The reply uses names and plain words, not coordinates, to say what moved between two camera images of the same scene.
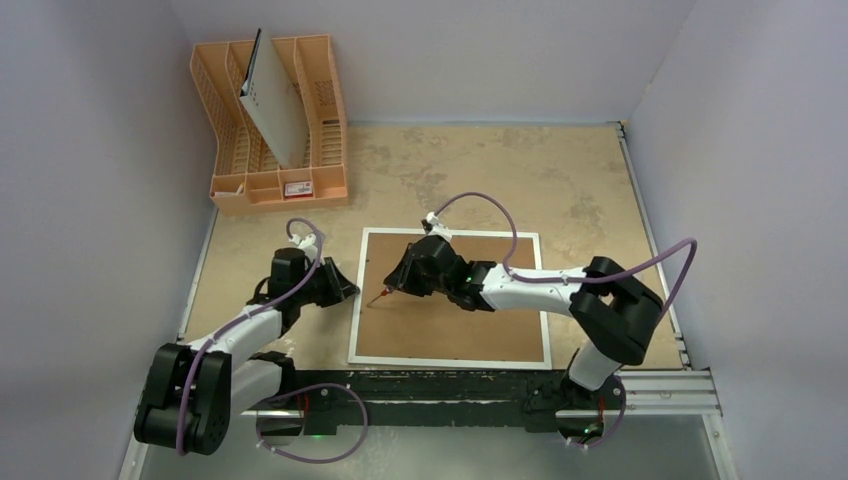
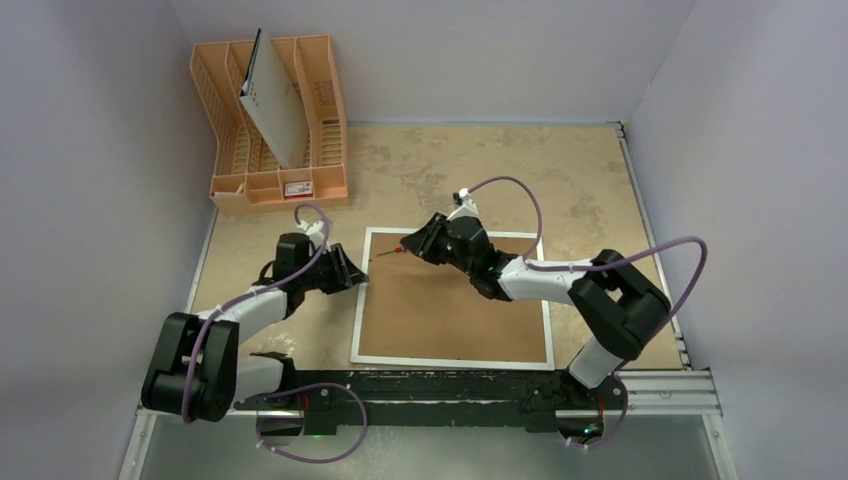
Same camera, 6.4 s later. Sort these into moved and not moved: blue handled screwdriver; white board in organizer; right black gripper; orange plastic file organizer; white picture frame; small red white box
Moved: blue handled screwdriver; right black gripper
Not moved: white board in organizer; white picture frame; small red white box; orange plastic file organizer
